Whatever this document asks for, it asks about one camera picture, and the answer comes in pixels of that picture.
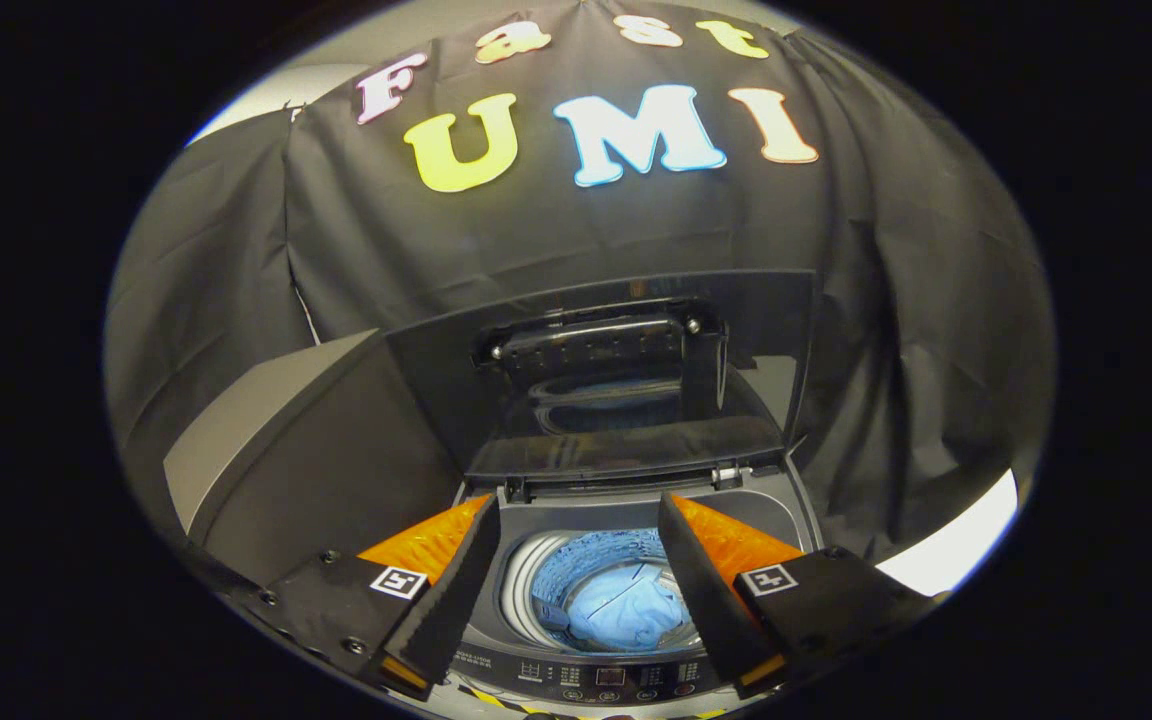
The light blue polo shirt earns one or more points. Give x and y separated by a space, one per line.
626 605

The black backdrop cloth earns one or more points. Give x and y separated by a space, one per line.
886 300

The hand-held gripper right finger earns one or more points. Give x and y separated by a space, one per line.
706 600

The dark grey washing machine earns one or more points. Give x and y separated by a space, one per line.
576 510

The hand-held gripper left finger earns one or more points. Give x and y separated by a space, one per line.
446 600

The grey cabinet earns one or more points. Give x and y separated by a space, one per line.
316 470

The yellow black hazard tape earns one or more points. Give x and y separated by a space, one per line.
496 700

